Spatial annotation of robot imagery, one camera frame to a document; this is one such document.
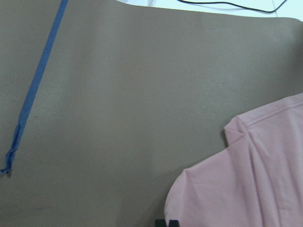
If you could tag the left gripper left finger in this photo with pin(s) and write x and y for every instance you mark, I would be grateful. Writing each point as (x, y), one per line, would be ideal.
(160, 223)

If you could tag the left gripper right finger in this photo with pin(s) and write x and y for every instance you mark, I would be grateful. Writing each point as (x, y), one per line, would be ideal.
(173, 223)

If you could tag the long blue tape strip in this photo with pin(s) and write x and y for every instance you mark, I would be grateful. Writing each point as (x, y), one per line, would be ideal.
(32, 91)

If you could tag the pink Snoopy t-shirt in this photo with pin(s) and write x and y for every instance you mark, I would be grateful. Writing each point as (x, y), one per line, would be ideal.
(257, 181)

